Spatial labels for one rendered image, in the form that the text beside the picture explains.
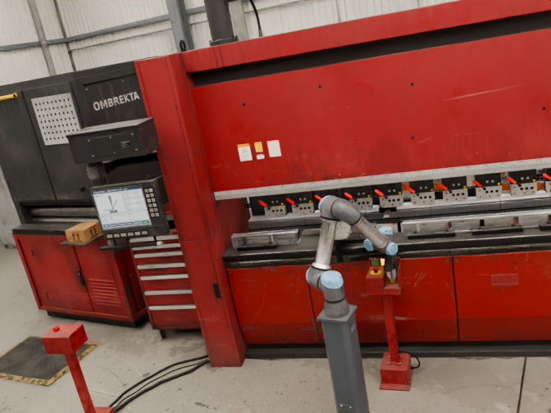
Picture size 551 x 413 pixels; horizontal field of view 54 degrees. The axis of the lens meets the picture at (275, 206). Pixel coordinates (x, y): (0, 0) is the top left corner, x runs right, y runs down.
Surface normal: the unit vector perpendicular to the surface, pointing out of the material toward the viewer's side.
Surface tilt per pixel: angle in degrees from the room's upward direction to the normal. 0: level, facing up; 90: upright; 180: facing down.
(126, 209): 90
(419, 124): 90
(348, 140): 90
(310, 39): 90
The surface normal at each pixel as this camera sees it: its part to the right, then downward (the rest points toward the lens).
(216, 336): -0.25, 0.34
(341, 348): -0.46, 0.35
